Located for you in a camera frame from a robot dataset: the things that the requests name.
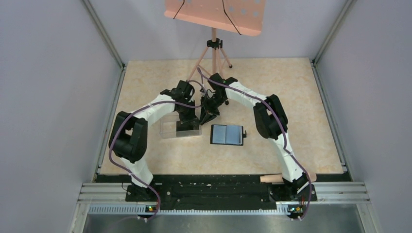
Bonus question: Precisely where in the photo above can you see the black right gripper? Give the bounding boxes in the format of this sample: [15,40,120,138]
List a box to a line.
[199,94,227,126]

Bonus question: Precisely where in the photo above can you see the clear acrylic tray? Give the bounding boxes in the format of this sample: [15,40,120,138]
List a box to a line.
[159,113,202,139]

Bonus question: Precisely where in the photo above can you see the black leather card holder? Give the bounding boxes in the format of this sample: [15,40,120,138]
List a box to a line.
[210,124,247,146]

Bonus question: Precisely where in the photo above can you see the pink toy microphone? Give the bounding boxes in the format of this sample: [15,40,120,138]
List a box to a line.
[260,173,318,184]

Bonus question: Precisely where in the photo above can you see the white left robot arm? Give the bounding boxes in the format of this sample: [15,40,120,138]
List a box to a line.
[109,81,200,201]

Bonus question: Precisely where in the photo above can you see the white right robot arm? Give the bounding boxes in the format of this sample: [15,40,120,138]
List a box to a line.
[200,73,310,200]

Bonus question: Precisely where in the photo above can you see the pink music stand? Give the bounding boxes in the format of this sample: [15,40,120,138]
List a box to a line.
[164,0,266,80]

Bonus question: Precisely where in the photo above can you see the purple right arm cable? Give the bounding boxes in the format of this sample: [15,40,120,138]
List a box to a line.
[197,67,313,221]

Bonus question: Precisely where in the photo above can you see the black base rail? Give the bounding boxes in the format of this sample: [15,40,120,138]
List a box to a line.
[79,175,364,214]

